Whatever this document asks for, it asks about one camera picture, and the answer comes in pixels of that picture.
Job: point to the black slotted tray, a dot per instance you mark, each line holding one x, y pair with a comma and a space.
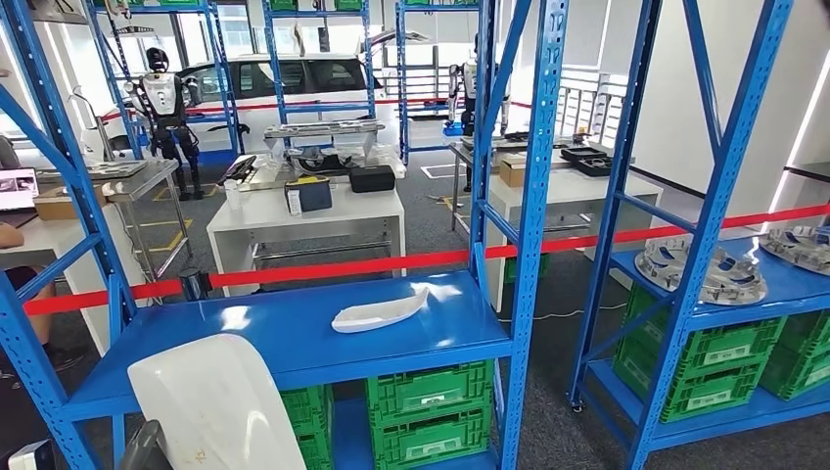
236, 170

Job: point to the round metal wheel fixture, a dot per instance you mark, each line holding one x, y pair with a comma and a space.
797, 250
742, 285

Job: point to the blue steel shelving rack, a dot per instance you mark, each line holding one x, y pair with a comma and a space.
275, 65
716, 194
292, 324
227, 84
402, 78

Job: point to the open laptop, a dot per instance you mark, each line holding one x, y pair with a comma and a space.
16, 189

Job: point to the white label card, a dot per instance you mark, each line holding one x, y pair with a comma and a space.
294, 202

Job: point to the white railing rack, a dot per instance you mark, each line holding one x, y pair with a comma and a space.
593, 104

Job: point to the white car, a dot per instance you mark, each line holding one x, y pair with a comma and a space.
324, 58

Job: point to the long metal fixture plate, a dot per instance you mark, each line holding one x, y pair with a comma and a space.
512, 139
324, 128

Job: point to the black white humanoid robot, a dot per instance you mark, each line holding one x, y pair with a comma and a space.
165, 97
461, 84

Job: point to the white plastic car part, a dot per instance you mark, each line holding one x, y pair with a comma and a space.
207, 402
376, 318

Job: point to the black plastic tray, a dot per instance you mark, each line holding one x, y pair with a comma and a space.
595, 167
583, 154

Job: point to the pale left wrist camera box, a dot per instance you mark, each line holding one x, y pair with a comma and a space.
29, 457

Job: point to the white table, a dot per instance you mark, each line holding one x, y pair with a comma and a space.
583, 194
337, 207

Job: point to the black stanchion post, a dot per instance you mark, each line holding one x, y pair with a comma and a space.
194, 284

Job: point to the flat metal tray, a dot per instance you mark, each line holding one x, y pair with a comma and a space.
97, 170

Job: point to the black hard case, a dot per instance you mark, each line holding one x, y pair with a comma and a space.
373, 179

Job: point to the blue yellow tool case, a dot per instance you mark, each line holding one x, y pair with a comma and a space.
311, 194

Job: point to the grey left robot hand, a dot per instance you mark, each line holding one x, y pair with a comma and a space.
146, 451

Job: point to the black fixture stand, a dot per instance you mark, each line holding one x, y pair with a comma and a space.
321, 161

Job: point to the cardboard box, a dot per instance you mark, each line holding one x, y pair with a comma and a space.
512, 172
65, 204

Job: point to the white desk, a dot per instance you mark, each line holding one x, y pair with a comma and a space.
45, 235

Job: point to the green plastic crate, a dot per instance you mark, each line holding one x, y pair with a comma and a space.
733, 344
428, 389
316, 451
807, 337
510, 269
305, 408
797, 383
713, 396
428, 441

